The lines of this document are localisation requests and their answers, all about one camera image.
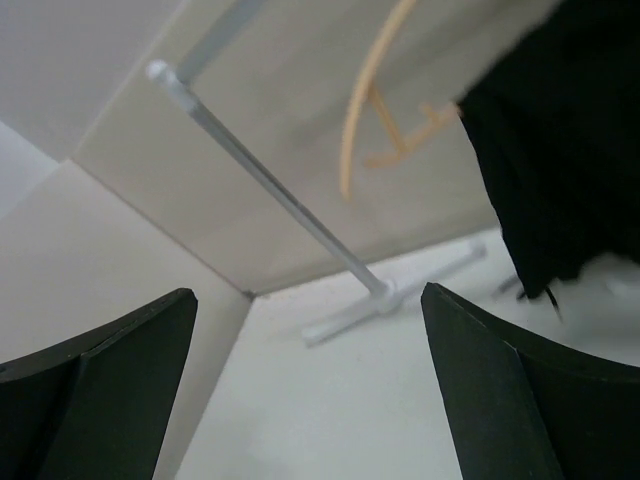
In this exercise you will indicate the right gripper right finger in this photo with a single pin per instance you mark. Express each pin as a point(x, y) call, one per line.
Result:
point(521, 406)

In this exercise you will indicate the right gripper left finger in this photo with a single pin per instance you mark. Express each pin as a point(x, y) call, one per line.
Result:
point(97, 406)

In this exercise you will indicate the black trousers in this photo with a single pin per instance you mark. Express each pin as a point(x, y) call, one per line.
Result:
point(554, 125)

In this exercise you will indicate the white clothes rack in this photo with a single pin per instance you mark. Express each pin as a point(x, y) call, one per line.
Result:
point(384, 297)

